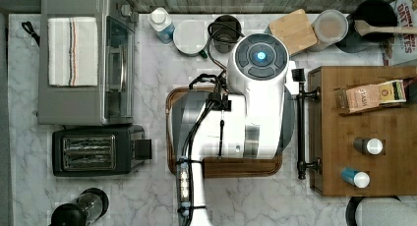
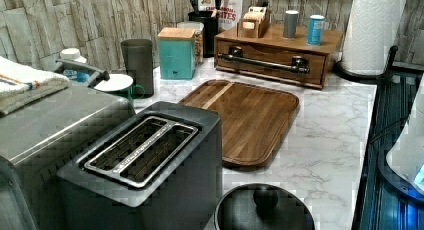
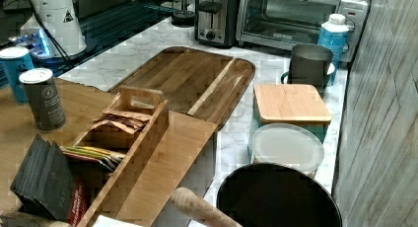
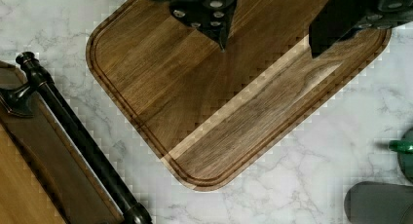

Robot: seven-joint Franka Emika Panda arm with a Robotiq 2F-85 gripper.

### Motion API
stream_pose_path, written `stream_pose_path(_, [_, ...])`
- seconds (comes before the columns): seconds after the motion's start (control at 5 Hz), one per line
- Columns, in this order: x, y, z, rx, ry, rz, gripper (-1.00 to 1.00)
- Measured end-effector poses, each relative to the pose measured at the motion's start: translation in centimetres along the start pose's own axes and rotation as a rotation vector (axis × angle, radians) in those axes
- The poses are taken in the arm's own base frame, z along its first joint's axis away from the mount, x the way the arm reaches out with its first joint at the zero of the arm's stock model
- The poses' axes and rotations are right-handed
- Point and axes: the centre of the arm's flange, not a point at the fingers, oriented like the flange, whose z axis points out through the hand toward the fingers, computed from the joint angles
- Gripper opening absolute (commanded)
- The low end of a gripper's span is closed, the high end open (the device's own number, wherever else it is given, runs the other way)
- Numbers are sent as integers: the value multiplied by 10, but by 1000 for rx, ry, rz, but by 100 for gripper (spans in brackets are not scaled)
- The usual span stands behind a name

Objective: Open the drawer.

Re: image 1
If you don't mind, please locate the wooden spoon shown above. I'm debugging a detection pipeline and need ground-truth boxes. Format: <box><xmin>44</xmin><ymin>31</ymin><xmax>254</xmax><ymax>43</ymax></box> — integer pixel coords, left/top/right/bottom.
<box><xmin>354</xmin><ymin>20</ymin><xmax>417</xmax><ymax>36</ymax></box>

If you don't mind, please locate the dark grey cup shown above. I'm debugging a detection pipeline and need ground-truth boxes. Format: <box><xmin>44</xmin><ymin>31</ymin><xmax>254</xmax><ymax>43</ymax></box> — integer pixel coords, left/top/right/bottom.
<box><xmin>210</xmin><ymin>15</ymin><xmax>241</xmax><ymax>53</ymax></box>

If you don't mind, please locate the wooden serving tray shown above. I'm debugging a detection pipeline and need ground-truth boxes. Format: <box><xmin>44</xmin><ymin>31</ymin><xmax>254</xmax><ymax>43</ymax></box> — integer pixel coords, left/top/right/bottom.
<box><xmin>165</xmin><ymin>86</ymin><xmax>282</xmax><ymax>178</ymax></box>

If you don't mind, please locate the black two-slot toaster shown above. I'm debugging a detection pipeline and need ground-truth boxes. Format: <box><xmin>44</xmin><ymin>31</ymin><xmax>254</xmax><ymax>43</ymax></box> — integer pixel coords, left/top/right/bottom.
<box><xmin>52</xmin><ymin>125</ymin><xmax>152</xmax><ymax>177</ymax></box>

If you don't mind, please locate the printed dates box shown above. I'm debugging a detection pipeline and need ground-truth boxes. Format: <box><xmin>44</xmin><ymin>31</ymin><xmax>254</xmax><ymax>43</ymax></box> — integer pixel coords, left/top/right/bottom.
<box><xmin>382</xmin><ymin>0</ymin><xmax>417</xmax><ymax>67</ymax></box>

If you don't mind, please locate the silver toaster oven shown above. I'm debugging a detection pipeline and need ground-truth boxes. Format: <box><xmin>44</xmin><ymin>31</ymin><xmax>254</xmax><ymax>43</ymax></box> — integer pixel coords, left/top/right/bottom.
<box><xmin>37</xmin><ymin>0</ymin><xmax>137</xmax><ymax>126</ymax></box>

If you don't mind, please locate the white mug green handle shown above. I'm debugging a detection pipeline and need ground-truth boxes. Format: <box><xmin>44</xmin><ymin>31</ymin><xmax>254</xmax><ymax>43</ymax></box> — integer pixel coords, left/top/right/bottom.
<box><xmin>173</xmin><ymin>20</ymin><xmax>209</xmax><ymax>59</ymax></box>

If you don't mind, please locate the black drawer handle bar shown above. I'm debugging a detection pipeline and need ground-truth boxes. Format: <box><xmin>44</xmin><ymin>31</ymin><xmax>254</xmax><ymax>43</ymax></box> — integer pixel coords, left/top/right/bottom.
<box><xmin>291</xmin><ymin>68</ymin><xmax>321</xmax><ymax>180</ymax></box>

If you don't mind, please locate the black cord on counter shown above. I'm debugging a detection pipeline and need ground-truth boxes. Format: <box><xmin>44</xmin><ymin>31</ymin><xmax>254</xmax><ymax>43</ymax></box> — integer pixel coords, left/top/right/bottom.
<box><xmin>21</xmin><ymin>21</ymin><xmax>41</xmax><ymax>47</ymax></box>

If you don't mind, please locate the striped white dish towel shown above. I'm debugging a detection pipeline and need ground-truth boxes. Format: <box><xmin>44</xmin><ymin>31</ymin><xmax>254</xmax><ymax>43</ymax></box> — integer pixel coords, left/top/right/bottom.
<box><xmin>47</xmin><ymin>17</ymin><xmax>98</xmax><ymax>86</ymax></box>

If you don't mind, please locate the black utensil pot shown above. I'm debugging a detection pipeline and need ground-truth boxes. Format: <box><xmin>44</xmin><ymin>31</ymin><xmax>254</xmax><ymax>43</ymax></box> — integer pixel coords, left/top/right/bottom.
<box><xmin>336</xmin><ymin>0</ymin><xmax>397</xmax><ymax>53</ymax></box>

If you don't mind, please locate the clear lidded jar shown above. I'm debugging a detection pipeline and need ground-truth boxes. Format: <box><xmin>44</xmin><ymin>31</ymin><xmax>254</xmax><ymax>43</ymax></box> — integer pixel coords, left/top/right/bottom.
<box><xmin>309</xmin><ymin>10</ymin><xmax>348</xmax><ymax>52</ymax></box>

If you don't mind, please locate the blue shaker white cap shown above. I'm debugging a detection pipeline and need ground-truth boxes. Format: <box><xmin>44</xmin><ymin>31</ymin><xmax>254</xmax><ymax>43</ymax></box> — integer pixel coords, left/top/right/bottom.
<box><xmin>341</xmin><ymin>167</ymin><xmax>371</xmax><ymax>189</ymax></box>

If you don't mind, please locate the wooden drawer cabinet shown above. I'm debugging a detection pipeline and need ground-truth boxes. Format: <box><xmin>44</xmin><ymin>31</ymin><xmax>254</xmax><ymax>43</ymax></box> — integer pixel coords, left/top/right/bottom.
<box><xmin>308</xmin><ymin>66</ymin><xmax>417</xmax><ymax>197</ymax></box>

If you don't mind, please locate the clear bottle white cap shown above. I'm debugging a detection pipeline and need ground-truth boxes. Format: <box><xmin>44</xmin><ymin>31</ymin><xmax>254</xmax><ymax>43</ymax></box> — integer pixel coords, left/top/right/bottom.
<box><xmin>148</xmin><ymin>7</ymin><xmax>175</xmax><ymax>44</ymax></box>

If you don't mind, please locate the teal canister wooden lid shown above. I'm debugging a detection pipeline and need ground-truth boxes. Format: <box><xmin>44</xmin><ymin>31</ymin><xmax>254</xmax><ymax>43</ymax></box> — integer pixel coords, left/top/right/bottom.
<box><xmin>266</xmin><ymin>9</ymin><xmax>318</xmax><ymax>55</ymax></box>

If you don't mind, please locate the white bowl black rim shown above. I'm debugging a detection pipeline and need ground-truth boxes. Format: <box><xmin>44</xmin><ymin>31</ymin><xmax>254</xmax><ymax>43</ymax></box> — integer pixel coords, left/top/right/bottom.
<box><xmin>345</xmin><ymin>197</ymin><xmax>417</xmax><ymax>226</ymax></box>

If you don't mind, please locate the grey shaker white cap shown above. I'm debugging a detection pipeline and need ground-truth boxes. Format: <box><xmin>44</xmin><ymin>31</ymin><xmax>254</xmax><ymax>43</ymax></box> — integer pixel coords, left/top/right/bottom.
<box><xmin>353</xmin><ymin>138</ymin><xmax>384</xmax><ymax>155</ymax></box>

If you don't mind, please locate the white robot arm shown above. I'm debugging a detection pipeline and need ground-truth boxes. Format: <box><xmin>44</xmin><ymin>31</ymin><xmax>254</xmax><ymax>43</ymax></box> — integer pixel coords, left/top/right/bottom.
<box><xmin>168</xmin><ymin>33</ymin><xmax>290</xmax><ymax>226</ymax></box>

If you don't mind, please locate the tea bag box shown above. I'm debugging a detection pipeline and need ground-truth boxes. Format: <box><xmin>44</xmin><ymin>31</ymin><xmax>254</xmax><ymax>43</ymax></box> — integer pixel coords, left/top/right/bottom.
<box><xmin>334</xmin><ymin>80</ymin><xmax>407</xmax><ymax>115</ymax></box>

